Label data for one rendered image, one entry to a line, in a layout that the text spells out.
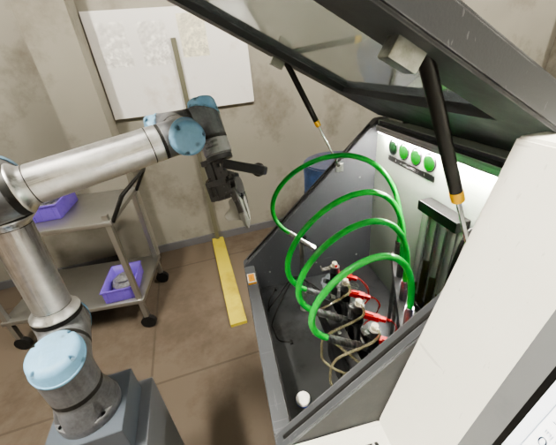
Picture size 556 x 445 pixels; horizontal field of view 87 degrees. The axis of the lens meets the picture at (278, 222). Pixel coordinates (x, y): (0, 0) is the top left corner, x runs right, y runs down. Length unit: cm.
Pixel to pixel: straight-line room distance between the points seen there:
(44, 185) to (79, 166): 7
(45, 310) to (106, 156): 45
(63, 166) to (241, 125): 240
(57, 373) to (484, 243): 85
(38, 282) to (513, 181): 94
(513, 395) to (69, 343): 84
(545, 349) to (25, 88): 311
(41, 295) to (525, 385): 93
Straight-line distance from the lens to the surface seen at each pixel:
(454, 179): 48
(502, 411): 52
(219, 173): 82
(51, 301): 93
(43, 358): 89
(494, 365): 51
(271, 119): 302
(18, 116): 314
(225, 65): 288
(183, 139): 65
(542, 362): 46
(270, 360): 88
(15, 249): 87
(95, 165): 66
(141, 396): 113
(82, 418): 97
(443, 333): 56
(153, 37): 286
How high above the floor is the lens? 166
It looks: 29 degrees down
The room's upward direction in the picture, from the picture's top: 6 degrees counter-clockwise
